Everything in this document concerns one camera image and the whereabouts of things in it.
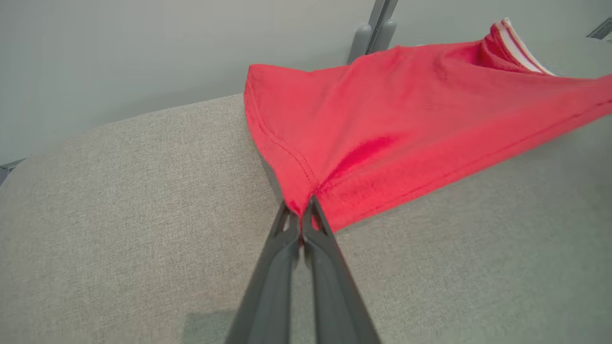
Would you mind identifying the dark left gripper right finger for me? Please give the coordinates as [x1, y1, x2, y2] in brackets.
[302, 196, 382, 344]

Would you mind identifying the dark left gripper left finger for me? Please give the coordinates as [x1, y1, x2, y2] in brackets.
[225, 203, 301, 344]

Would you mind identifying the red white basketball jersey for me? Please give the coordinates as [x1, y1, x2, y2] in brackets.
[244, 18, 612, 234]

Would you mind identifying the grey fabric upholstered bench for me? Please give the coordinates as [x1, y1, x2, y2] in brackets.
[0, 36, 612, 344]

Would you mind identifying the grey rounded post foot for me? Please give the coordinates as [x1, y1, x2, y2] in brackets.
[348, 24, 373, 65]
[375, 18, 397, 53]

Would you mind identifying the grey metal partition post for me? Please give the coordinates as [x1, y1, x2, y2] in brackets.
[367, 0, 399, 53]

